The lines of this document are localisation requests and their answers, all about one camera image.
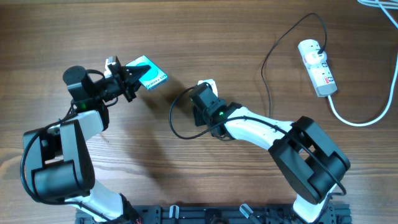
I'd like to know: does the white power strip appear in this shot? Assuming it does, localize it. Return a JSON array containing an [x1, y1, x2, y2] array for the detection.
[[298, 39, 337, 97]]

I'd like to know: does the black left camera cable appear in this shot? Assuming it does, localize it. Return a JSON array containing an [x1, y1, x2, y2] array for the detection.
[[19, 68, 119, 218]]

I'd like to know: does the teal screen Galaxy smartphone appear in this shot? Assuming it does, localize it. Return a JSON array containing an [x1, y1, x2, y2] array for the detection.
[[127, 55, 169, 90]]

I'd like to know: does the black right camera cable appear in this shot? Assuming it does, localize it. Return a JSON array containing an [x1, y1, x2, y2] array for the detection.
[[169, 85, 347, 197]]

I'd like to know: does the black USB charging cable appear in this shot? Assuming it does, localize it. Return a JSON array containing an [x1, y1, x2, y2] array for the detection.
[[260, 12, 328, 119]]

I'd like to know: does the white power strip cord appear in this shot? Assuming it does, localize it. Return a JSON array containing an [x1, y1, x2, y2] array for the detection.
[[326, 0, 398, 128]]

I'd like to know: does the white USB charger plug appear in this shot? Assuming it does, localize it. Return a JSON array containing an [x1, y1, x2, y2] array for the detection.
[[303, 50, 327, 67]]

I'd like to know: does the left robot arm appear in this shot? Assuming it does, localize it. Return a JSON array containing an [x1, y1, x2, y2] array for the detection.
[[20, 56, 151, 223]]

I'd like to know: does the black camera cable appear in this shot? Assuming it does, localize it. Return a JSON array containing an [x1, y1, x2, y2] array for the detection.
[[19, 68, 119, 218], [169, 85, 347, 197]]

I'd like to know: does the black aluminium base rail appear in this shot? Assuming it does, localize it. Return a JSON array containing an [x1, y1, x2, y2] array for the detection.
[[74, 203, 353, 224]]

